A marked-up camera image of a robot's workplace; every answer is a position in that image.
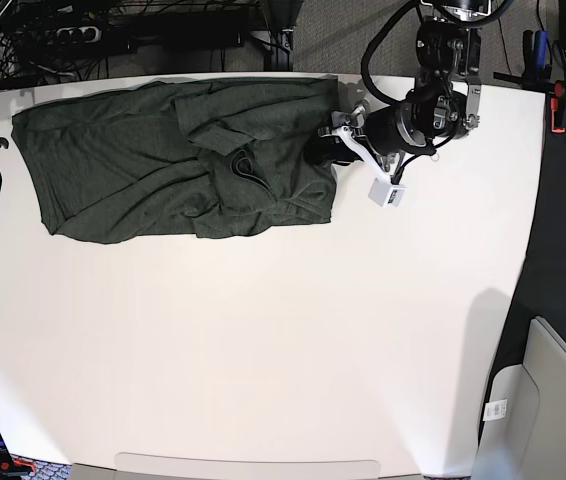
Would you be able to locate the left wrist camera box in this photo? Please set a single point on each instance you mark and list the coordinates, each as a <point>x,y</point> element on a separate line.
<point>386,194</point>

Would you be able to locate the red clamp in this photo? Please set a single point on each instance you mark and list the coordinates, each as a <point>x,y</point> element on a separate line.
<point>557,108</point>

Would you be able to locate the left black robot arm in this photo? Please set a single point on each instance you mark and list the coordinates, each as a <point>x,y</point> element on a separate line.
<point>442,106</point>

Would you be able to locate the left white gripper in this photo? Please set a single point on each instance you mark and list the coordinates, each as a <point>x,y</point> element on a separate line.
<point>343,141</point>

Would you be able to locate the green long-sleeve T-shirt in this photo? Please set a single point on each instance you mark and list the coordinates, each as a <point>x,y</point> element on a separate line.
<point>213,159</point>

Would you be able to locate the grey plastic bin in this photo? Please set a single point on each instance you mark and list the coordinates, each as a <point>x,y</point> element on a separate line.
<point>524,433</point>

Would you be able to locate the blue handled tool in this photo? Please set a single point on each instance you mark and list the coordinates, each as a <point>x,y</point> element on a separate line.
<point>539,56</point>

